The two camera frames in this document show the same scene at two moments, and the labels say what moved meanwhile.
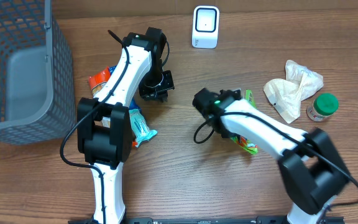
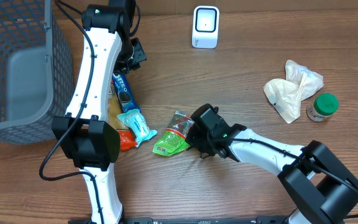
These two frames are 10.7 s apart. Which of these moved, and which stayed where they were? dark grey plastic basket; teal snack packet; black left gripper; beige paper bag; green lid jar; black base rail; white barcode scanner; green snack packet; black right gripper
Moved: green snack packet; black right gripper; black left gripper
Stayed: teal snack packet; beige paper bag; white barcode scanner; dark grey plastic basket; green lid jar; black base rail
